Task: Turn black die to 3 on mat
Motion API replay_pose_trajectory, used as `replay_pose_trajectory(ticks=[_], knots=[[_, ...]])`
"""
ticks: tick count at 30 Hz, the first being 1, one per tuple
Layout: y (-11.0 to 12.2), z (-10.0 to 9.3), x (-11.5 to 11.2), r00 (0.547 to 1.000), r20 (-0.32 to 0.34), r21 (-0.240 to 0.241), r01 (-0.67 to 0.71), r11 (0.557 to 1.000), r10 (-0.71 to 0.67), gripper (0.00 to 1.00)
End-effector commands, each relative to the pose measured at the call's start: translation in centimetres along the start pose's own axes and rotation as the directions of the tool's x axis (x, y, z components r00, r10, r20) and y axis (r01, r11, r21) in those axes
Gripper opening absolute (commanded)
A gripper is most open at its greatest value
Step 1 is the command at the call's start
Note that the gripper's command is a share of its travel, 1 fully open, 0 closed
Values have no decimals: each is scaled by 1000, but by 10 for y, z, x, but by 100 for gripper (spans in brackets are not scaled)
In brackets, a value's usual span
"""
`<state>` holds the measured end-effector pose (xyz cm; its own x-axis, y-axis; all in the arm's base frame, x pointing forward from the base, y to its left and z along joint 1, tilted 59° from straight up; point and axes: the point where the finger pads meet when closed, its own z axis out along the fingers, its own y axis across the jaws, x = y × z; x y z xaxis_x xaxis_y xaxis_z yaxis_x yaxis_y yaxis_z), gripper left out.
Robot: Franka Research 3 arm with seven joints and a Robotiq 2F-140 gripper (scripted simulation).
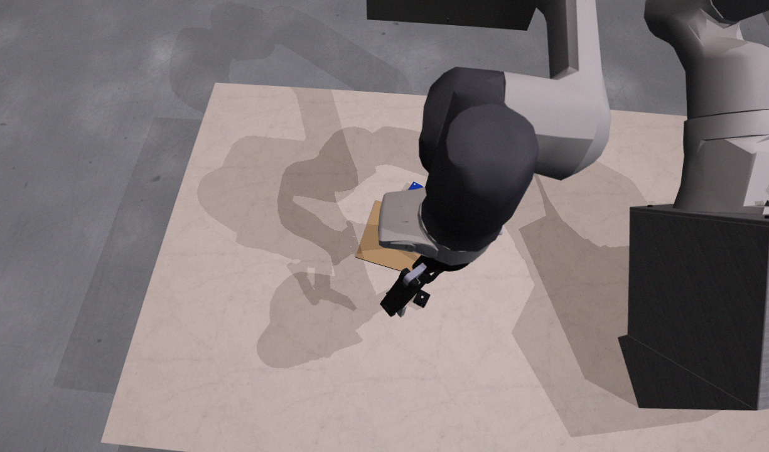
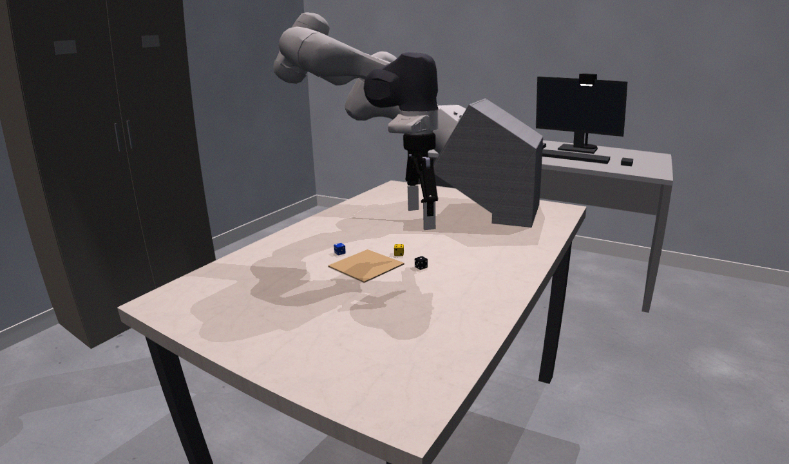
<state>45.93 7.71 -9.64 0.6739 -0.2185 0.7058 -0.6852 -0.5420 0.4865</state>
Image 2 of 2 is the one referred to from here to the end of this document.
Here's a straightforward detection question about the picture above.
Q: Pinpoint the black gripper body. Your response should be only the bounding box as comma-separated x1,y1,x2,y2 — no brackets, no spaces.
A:
403,133,435,171

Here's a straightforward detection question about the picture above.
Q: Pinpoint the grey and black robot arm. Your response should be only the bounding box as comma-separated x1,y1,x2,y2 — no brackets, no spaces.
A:
273,12,466,154

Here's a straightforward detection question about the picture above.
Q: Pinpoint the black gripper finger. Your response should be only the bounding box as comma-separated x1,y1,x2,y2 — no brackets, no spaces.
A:
405,151,420,211
413,157,438,230

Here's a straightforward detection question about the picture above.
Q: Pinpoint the tan square mat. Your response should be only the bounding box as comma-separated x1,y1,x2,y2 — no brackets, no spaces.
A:
328,249,404,283

